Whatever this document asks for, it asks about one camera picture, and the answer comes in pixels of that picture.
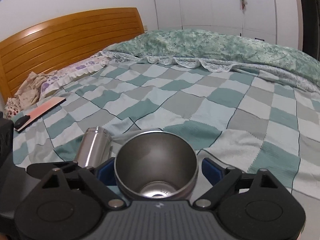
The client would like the blue cartoon steel cup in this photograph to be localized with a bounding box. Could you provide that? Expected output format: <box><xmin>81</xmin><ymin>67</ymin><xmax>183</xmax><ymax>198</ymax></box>
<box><xmin>114</xmin><ymin>131</ymin><xmax>199</xmax><ymax>200</ymax></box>

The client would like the silver steel thermos bottle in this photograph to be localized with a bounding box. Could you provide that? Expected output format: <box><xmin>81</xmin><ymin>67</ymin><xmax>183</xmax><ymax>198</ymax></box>
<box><xmin>75</xmin><ymin>126</ymin><xmax>112</xmax><ymax>168</ymax></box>

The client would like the small black object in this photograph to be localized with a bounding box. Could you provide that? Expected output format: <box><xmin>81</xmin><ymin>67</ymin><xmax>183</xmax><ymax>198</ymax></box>
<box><xmin>14</xmin><ymin>115</ymin><xmax>30</xmax><ymax>129</ymax></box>

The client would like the checkered teal bed blanket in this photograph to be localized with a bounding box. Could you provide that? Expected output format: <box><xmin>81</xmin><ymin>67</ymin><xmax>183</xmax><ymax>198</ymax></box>
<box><xmin>11</xmin><ymin>61</ymin><xmax>320</xmax><ymax>196</ymax></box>

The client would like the beige crumpled cloth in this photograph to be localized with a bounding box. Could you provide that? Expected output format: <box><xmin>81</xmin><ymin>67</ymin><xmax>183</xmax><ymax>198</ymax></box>
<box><xmin>4</xmin><ymin>70</ymin><xmax>57</xmax><ymax>119</ymax></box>

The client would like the purple floral pillow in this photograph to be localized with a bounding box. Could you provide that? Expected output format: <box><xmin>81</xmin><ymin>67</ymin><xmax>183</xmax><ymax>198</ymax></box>
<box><xmin>40</xmin><ymin>55</ymin><xmax>111</xmax><ymax>100</ymax></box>

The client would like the green floral duvet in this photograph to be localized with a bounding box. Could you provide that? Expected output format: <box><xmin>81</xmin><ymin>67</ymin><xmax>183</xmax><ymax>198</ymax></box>
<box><xmin>107</xmin><ymin>29</ymin><xmax>319</xmax><ymax>86</ymax></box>

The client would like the wooden bed headboard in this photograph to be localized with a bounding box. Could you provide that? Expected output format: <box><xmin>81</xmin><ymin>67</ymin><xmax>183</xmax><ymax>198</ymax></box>
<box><xmin>1</xmin><ymin>8</ymin><xmax>144</xmax><ymax>100</ymax></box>

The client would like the white wardrobe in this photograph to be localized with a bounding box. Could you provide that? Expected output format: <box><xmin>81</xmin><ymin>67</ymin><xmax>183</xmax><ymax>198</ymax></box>
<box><xmin>155</xmin><ymin>0</ymin><xmax>303</xmax><ymax>49</ymax></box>

